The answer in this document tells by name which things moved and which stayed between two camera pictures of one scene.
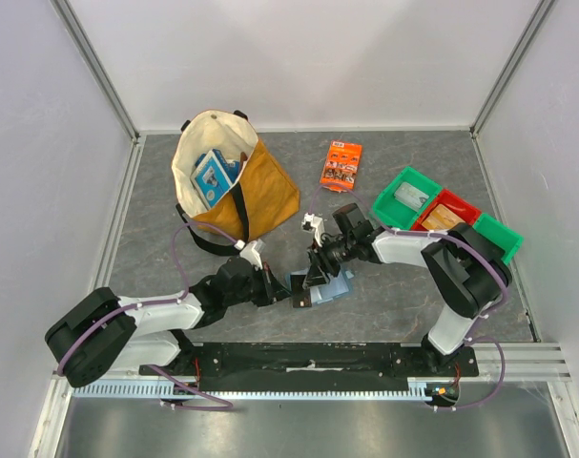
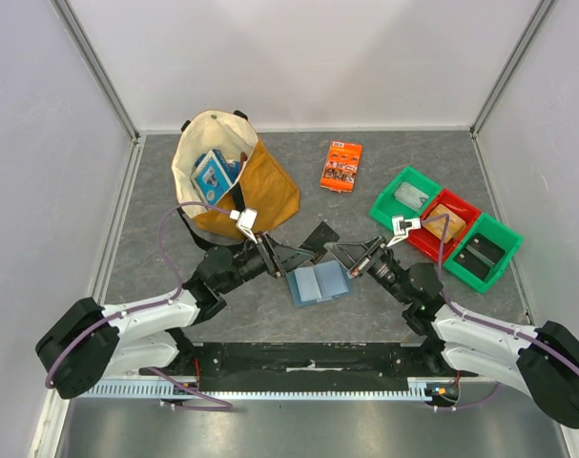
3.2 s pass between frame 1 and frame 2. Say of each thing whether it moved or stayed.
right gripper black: moved
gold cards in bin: stayed
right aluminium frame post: stayed
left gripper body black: moved
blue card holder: stayed
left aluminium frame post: stayed
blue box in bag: stayed
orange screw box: stayed
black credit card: moved
